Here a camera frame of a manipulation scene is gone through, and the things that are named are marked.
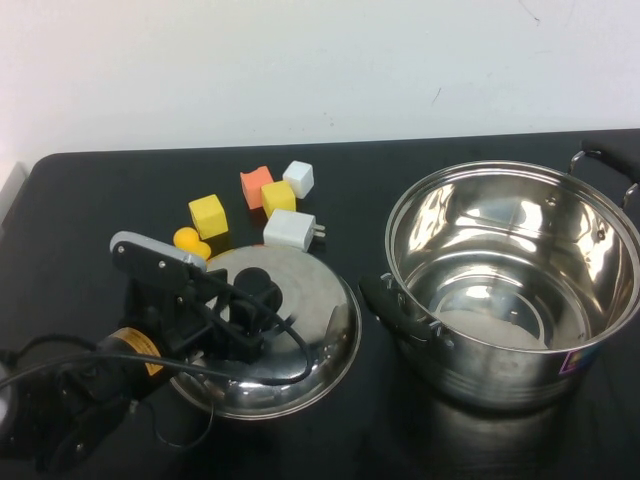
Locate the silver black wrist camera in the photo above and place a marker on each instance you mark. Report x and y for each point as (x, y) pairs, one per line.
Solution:
(150, 250)

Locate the yellow foam cube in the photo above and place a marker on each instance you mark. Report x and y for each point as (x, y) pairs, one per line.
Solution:
(210, 217)
(277, 200)

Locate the yellow rubber duck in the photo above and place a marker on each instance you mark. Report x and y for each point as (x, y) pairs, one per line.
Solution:
(186, 237)

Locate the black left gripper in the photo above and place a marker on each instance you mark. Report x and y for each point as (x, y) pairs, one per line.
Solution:
(195, 320)

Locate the orange foam block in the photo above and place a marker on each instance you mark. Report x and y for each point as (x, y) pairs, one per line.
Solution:
(251, 192)

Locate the steel lid with black knob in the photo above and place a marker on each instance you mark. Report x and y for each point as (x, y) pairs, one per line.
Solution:
(320, 320)

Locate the white charger plug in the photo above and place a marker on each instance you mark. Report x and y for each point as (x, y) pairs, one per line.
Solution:
(286, 228)

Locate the white foam cube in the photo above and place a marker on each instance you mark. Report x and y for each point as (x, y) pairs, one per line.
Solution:
(300, 177)

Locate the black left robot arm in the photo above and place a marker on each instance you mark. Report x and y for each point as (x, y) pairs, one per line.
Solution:
(75, 400)

